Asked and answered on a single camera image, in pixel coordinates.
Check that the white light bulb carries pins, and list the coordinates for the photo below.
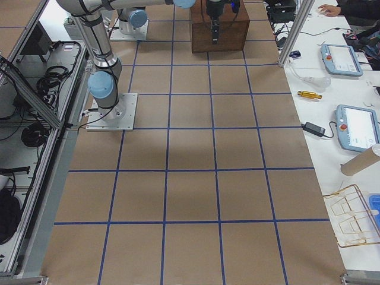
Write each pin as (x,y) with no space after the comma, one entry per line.
(319,82)

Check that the black monitor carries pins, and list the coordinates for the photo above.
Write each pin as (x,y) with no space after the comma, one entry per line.
(38,44)

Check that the gold metal connector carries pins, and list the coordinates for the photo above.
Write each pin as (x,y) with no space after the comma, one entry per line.
(309,95)

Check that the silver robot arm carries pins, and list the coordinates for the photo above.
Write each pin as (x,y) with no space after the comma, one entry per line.
(133,22)
(103,84)

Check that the person's hand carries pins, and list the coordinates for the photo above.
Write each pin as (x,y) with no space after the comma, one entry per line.
(329,10)

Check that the upper blue teach pendant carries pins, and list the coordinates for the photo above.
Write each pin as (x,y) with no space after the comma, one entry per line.
(340,60)

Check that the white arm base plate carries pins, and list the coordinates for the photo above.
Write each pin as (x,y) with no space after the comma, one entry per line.
(128,32)
(120,118)

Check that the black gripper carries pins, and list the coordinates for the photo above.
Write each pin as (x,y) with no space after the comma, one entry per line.
(212,9)

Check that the gold wire rack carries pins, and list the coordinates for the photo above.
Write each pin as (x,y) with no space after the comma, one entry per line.
(353,220)

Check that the aluminium diagonal frame beam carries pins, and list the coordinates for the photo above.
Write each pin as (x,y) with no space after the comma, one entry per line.
(25,90)

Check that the cardboard tube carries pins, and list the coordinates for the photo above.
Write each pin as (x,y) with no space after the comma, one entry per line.
(361,161)

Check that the blue plastic lid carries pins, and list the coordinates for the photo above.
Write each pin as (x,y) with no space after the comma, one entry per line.
(374,204)

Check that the dark wooden drawer box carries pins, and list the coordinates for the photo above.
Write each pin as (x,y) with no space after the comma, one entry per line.
(234,30)

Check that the aluminium frame post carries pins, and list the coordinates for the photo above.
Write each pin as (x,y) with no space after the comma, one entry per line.
(298,23)

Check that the black power adapter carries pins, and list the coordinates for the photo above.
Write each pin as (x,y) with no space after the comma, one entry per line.
(313,129)

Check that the person's dark sleeved forearm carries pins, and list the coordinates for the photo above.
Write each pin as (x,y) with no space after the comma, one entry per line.
(367,11)

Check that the lower blue teach pendant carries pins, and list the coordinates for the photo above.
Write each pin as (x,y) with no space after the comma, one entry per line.
(357,127)

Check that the blue teach pendant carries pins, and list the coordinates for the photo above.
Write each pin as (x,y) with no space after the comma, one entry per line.
(357,127)
(340,60)

